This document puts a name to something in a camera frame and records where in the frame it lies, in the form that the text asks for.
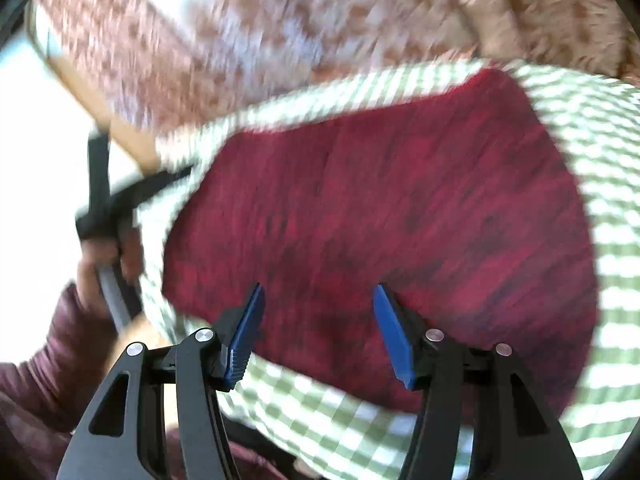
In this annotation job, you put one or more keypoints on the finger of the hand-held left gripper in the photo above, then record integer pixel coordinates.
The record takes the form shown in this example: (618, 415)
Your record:
(150, 187)
(99, 175)

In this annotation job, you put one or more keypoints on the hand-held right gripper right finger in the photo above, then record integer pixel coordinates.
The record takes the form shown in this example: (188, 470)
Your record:
(395, 340)

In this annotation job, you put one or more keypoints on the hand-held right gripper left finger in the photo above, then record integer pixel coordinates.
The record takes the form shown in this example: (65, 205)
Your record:
(245, 340)

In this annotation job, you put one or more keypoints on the dark red patterned garment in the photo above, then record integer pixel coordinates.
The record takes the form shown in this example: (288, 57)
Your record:
(375, 185)

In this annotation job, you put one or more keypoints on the person's left forearm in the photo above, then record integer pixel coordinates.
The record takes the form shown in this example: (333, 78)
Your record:
(55, 350)

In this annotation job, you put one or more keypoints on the person's left hand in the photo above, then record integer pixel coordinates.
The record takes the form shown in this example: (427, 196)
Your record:
(89, 275)

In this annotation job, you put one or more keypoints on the brown floral curtain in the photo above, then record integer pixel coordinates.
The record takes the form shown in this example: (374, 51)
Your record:
(350, 10)

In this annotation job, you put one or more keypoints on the green checkered bed sheet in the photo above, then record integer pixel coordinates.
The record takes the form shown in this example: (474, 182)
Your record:
(620, 160)

